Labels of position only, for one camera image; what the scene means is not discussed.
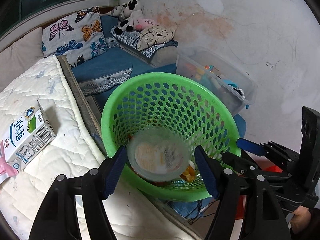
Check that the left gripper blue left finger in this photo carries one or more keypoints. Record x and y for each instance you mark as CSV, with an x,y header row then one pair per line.
x,y
114,168

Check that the white quilted mattress pad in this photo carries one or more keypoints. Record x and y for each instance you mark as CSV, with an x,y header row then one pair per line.
x,y
73,152

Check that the green plastic mesh basket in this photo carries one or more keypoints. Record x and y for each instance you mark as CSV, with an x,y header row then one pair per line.
x,y
175,103

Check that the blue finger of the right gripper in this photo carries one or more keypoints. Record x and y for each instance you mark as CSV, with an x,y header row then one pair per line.
x,y
251,147

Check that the black white cow plush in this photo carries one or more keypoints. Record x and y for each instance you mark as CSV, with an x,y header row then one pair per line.
x,y
127,15

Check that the pink snack package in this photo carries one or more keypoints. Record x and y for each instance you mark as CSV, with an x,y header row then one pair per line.
x,y
6,171

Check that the clear plastic storage bin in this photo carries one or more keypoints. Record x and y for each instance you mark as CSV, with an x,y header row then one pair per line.
x,y
233,87

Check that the blue patterned folded blanket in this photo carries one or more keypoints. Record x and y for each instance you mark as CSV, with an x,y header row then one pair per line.
x,y
132,40

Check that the small clear pudding cup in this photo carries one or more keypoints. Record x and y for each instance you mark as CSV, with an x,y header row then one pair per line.
x,y
157,154

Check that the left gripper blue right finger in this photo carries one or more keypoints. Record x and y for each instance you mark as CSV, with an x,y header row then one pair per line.
x,y
204,164

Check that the pink plush toy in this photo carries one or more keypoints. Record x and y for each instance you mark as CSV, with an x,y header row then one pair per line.
x,y
143,23

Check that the plain beige pillow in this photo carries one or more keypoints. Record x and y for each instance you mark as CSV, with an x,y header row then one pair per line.
x,y
20,56

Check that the white blue milk carton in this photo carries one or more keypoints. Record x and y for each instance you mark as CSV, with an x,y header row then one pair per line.
x,y
27,136

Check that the person's right hand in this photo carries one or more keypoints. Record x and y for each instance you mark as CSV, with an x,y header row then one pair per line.
x,y
301,219

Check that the crumpled beige spotted cloth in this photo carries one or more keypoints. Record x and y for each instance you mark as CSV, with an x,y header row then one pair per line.
x,y
154,35

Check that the butterfly print pillow right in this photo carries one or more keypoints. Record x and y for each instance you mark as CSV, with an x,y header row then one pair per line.
x,y
79,37

